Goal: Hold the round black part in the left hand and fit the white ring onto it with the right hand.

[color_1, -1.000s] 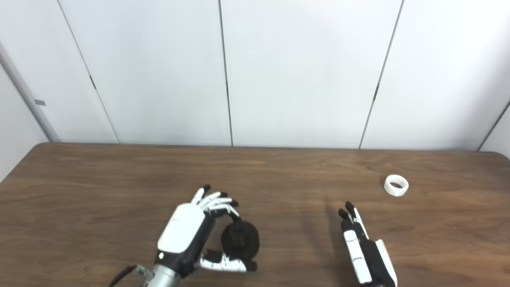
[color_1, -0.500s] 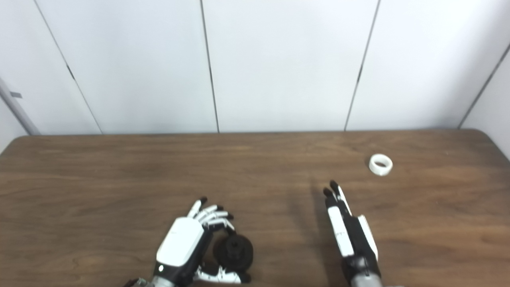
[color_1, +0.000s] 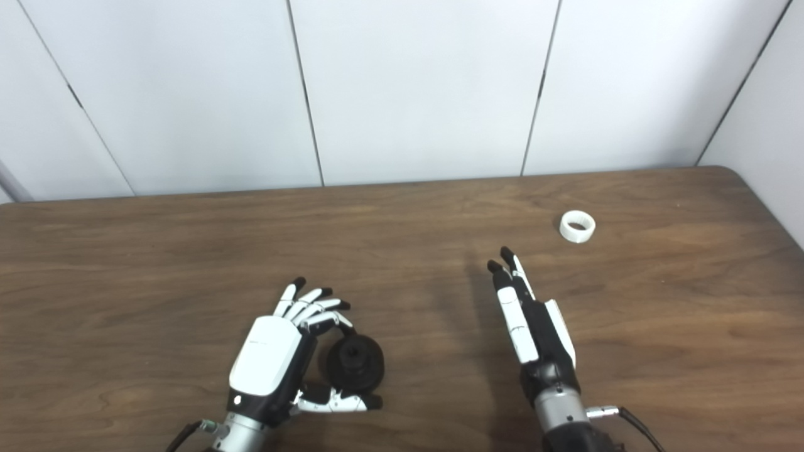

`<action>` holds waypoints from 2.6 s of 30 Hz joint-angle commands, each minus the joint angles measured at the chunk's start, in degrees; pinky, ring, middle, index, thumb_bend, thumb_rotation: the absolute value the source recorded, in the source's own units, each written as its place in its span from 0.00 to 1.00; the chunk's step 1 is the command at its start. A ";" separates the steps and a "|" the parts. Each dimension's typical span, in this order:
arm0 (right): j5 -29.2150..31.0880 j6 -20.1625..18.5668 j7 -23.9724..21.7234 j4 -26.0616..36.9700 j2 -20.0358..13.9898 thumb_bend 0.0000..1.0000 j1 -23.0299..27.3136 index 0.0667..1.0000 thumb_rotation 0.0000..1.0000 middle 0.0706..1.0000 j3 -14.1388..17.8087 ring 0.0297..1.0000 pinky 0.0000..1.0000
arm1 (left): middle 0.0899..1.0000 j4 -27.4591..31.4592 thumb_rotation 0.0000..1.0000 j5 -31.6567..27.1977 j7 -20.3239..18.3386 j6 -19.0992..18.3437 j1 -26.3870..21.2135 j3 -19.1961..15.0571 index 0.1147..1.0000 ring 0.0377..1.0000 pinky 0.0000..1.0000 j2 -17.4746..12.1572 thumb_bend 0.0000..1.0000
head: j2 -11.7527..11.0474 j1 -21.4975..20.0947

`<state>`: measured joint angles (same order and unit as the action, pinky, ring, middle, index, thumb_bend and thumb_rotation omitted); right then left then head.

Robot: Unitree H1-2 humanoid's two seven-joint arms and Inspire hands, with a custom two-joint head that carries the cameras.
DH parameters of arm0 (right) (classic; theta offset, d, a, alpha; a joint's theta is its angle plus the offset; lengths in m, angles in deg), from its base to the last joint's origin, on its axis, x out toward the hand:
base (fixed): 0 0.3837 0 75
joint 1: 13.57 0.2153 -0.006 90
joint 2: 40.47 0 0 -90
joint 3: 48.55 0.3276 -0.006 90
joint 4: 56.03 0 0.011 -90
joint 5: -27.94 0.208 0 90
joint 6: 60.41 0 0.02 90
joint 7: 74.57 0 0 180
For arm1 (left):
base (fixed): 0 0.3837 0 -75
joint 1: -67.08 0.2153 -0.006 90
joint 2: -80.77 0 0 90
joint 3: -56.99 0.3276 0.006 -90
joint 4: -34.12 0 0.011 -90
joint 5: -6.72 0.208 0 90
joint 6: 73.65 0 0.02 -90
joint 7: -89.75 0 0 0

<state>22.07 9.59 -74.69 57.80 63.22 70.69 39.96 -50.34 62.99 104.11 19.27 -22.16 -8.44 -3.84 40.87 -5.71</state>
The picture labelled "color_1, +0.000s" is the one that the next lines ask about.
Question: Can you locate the white and black right hand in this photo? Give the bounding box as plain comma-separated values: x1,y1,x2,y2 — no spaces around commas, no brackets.
487,246,582,409

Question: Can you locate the white and black left hand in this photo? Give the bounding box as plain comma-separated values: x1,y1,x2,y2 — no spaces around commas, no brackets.
227,277,383,429

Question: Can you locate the round black part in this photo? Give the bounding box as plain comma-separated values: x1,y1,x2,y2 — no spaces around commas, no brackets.
325,335,385,395

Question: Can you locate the white ring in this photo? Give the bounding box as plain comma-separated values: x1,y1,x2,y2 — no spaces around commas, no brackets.
559,210,596,243

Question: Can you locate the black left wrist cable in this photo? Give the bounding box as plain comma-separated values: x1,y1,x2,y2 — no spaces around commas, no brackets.
165,419,230,452

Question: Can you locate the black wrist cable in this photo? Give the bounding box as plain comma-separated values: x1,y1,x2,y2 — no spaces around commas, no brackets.
165,419,230,452
585,406,666,452

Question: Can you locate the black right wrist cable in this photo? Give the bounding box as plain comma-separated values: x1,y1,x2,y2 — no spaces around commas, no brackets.
585,406,666,452

